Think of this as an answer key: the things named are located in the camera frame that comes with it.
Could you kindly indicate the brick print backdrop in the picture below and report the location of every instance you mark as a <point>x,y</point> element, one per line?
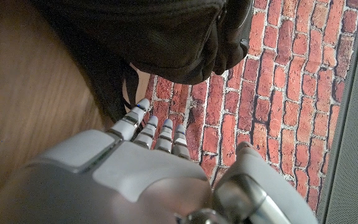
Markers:
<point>291,93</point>

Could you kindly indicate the black backpack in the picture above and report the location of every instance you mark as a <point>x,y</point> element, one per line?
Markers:
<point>154,34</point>

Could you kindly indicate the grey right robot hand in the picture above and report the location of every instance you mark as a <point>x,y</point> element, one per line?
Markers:
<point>135,174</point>

